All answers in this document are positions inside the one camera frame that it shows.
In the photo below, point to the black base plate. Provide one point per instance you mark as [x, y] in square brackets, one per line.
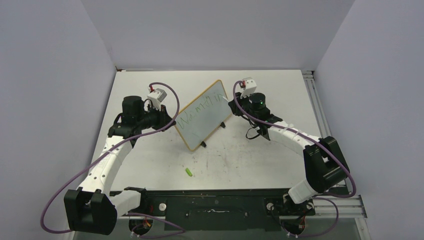
[217, 210]

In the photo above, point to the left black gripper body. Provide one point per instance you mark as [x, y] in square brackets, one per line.
[153, 117]

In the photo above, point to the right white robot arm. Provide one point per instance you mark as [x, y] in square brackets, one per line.
[324, 163]

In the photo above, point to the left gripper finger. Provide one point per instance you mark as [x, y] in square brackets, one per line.
[165, 124]
[163, 113]

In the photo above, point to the aluminium rail frame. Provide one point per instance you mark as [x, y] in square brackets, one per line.
[352, 207]

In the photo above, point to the yellow framed whiteboard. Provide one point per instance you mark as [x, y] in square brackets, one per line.
[203, 115]

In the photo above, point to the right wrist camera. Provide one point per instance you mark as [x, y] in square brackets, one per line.
[248, 86]

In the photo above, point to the green marker cap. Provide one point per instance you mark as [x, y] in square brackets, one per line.
[189, 173]

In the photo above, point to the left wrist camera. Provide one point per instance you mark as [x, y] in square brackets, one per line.
[156, 97]

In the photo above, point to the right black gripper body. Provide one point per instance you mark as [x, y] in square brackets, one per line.
[243, 104]

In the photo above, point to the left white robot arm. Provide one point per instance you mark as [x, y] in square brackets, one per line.
[90, 208]

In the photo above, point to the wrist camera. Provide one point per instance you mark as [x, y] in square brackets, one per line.
[248, 86]
[156, 97]

